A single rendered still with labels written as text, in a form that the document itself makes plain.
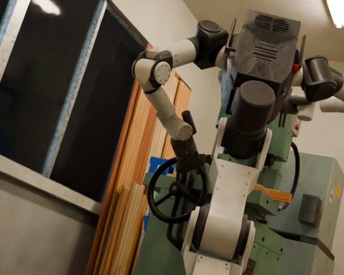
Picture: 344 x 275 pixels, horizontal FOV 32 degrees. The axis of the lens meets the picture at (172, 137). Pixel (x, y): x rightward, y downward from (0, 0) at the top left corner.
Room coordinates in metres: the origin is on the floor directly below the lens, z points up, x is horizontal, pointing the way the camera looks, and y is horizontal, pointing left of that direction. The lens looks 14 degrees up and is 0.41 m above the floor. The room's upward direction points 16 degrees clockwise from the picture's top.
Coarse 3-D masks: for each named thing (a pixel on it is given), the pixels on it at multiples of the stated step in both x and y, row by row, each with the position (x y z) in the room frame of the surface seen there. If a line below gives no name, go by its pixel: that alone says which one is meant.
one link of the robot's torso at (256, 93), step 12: (252, 84) 1.75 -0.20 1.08; (264, 84) 1.75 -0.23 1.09; (240, 96) 1.73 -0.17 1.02; (252, 96) 1.72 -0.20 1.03; (264, 96) 1.73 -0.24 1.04; (240, 108) 1.75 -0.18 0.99; (252, 108) 1.72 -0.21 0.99; (264, 108) 1.72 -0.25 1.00; (240, 120) 1.79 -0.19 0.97; (252, 120) 1.77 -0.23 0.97; (264, 120) 1.78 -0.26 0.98; (240, 132) 1.83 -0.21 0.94; (252, 132) 1.82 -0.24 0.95
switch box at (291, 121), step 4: (288, 116) 2.88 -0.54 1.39; (292, 116) 2.86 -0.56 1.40; (296, 116) 2.87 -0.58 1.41; (288, 120) 2.87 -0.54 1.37; (292, 120) 2.86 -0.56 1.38; (296, 120) 2.88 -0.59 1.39; (300, 120) 2.92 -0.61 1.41; (284, 124) 2.88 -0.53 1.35; (288, 124) 2.87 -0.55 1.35; (292, 124) 2.86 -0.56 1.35; (296, 124) 2.89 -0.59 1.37; (300, 124) 2.93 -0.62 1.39; (288, 128) 2.87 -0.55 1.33; (292, 128) 2.86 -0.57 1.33; (292, 132) 2.88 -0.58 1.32; (296, 132) 2.91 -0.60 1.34; (296, 136) 2.93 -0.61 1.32
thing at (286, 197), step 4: (272, 192) 2.57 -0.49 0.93; (276, 192) 2.56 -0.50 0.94; (280, 192) 2.55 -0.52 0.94; (272, 196) 2.57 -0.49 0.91; (276, 196) 2.56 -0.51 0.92; (280, 196) 2.55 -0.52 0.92; (284, 196) 2.54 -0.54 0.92; (288, 196) 2.53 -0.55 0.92; (276, 200) 2.56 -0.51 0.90; (280, 200) 2.55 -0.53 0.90; (284, 200) 2.53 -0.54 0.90; (288, 200) 2.52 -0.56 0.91
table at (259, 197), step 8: (160, 176) 2.72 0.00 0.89; (168, 176) 2.70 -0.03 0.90; (144, 184) 2.76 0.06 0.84; (160, 184) 2.71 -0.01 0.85; (168, 184) 2.69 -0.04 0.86; (184, 184) 2.53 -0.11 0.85; (200, 184) 2.49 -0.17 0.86; (192, 192) 2.60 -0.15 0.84; (200, 192) 2.54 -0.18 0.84; (256, 192) 2.44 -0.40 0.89; (248, 200) 2.46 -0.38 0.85; (256, 200) 2.44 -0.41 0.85; (264, 200) 2.47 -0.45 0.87; (272, 200) 2.54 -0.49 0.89; (256, 208) 2.55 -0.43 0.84; (264, 208) 2.50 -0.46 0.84; (272, 208) 2.55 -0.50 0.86
